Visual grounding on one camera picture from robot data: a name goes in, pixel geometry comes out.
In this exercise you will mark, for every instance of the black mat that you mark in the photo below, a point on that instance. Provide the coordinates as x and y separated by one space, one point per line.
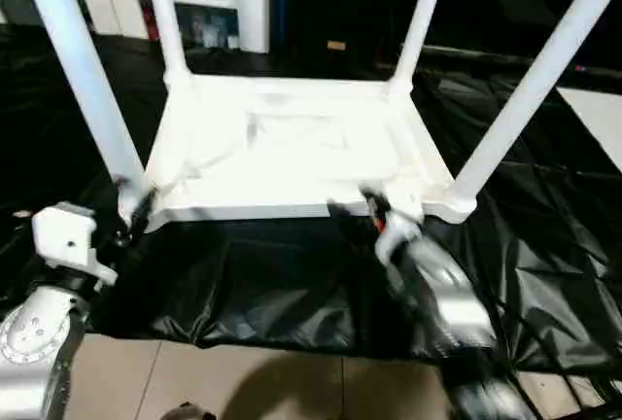
291 284

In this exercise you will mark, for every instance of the small tan block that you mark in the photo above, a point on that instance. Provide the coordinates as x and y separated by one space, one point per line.
336 45

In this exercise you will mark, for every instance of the white plastic table leg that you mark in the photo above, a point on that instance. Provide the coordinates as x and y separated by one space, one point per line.
525 89
167 16
418 26
82 75

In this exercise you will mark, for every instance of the white flat board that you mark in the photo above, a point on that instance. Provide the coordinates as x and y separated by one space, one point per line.
597 118

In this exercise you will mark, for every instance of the black robot foot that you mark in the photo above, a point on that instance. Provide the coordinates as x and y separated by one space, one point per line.
189 412

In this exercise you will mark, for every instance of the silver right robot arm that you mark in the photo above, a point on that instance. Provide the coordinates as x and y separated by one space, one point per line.
447 284

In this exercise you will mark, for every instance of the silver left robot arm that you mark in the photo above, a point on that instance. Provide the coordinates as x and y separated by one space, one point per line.
34 342

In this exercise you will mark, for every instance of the red packet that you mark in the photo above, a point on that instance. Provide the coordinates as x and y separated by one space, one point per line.
148 21

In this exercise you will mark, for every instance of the long black bar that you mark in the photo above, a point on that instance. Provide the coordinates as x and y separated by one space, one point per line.
486 54

